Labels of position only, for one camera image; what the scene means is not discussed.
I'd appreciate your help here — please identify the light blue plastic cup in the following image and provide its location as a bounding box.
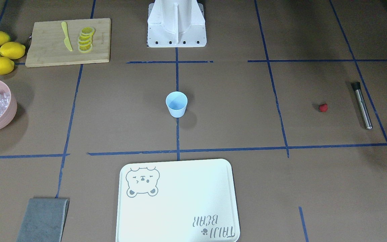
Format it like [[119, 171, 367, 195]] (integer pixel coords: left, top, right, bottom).
[[165, 91, 188, 118]]

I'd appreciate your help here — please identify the white bear serving tray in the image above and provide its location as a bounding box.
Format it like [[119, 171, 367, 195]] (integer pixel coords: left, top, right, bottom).
[[115, 158, 241, 242]]

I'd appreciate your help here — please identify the red strawberry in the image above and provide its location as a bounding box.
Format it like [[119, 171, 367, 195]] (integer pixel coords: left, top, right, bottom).
[[318, 103, 328, 112]]

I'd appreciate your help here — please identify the lemon slices row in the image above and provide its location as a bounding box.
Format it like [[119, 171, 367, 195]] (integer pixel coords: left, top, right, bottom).
[[77, 27, 95, 53]]

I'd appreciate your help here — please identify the yellow plastic knife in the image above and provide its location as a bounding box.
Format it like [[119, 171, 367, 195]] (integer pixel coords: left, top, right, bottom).
[[61, 22, 73, 51]]

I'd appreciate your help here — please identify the bamboo cutting board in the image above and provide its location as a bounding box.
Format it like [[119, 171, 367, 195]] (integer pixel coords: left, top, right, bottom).
[[25, 18, 112, 68]]

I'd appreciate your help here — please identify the steel muddler black tip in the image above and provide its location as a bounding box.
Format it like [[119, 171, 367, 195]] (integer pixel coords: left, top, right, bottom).
[[351, 82, 372, 130]]

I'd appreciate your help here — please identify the grey folded cloth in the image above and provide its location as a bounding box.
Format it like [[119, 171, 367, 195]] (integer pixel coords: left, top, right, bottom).
[[16, 198, 69, 242]]

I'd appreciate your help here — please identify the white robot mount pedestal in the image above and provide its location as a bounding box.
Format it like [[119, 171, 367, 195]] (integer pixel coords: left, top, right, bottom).
[[146, 0, 207, 48]]

